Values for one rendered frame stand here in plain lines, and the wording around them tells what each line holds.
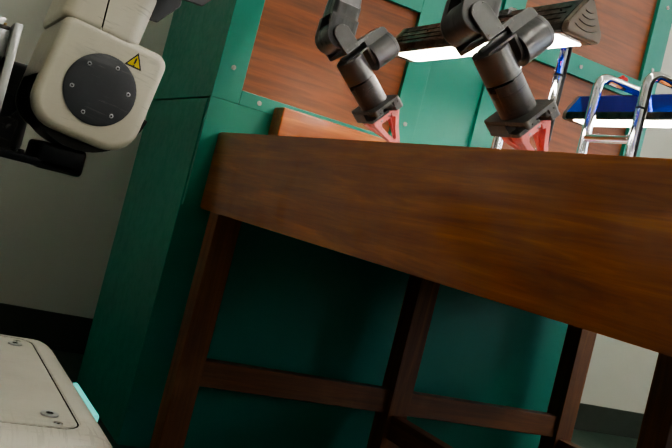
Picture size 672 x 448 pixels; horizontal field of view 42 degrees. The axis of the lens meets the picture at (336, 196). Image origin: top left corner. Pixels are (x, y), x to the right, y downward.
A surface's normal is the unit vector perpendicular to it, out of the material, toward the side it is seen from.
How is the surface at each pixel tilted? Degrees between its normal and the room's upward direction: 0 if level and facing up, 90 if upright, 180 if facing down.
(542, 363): 90
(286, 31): 90
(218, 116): 90
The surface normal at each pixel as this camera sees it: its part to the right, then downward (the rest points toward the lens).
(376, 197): -0.86, -0.23
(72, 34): 0.44, 0.08
